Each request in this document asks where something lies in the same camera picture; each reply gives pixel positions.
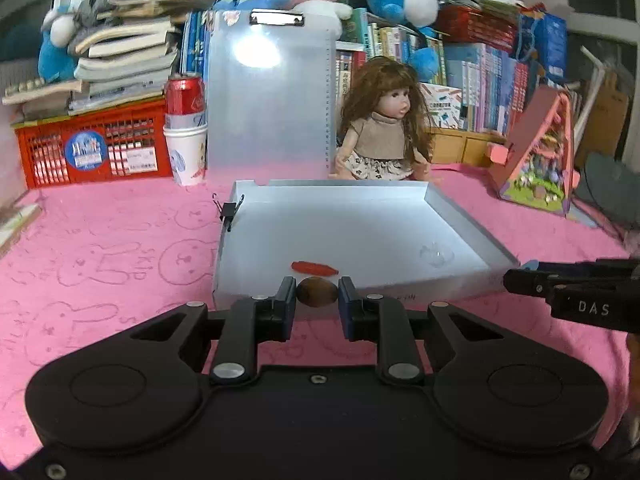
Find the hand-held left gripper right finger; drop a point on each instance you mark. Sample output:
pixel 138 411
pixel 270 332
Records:
pixel 345 310

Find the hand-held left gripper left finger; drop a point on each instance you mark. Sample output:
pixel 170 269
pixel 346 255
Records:
pixel 289 310

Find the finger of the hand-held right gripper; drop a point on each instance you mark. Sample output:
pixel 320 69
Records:
pixel 525 277
pixel 590 307

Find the brown round disc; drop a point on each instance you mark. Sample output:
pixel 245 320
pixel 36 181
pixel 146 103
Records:
pixel 317 292

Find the white metal tray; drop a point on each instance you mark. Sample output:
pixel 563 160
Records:
pixel 360 230

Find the red chili-shaped piece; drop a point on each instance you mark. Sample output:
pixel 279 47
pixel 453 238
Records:
pixel 314 268

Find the clear plastic cap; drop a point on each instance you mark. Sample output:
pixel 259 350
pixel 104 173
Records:
pixel 436 255

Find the black binder clip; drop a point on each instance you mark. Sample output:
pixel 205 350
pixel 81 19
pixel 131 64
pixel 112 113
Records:
pixel 228 211

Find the pink toy house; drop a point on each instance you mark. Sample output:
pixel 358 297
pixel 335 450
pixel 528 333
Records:
pixel 535 160

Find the dark grey round object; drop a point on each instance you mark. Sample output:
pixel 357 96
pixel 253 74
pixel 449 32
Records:
pixel 610 185

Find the wooden box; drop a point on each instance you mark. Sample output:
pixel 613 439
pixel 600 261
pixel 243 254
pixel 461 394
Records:
pixel 465 147

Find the brown cardboard piece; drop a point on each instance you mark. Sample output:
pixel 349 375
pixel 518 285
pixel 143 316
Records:
pixel 605 115

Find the doll with brown hair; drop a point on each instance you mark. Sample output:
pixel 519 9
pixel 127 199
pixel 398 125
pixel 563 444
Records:
pixel 382 130

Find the white paper cup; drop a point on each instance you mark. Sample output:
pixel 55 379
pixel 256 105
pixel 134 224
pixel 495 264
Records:
pixel 186 155

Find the pink bunny print blanket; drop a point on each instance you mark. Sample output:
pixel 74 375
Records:
pixel 100 260

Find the row of upright books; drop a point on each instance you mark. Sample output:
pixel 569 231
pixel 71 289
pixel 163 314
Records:
pixel 485 80

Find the translucent plastic clipboard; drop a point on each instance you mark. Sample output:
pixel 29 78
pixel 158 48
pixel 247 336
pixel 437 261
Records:
pixel 270 105

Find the blue carton box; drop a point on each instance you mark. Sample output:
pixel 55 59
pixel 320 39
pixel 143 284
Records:
pixel 550 45

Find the red soda can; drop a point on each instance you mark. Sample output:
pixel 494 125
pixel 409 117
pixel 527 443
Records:
pixel 185 97

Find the row of blue books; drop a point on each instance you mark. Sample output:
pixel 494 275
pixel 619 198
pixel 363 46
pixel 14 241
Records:
pixel 195 45

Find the red plastic crate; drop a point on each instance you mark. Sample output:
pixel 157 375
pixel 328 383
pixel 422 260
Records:
pixel 55 145

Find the flat book with pale cover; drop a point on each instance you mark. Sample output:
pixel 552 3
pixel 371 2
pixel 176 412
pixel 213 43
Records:
pixel 15 225

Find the stack of worn books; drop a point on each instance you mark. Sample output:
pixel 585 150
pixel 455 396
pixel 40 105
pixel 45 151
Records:
pixel 125 65

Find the blue and white plush toy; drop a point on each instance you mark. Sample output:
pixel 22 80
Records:
pixel 52 55

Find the grey plush toy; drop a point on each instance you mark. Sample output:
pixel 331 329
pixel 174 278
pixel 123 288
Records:
pixel 92 7

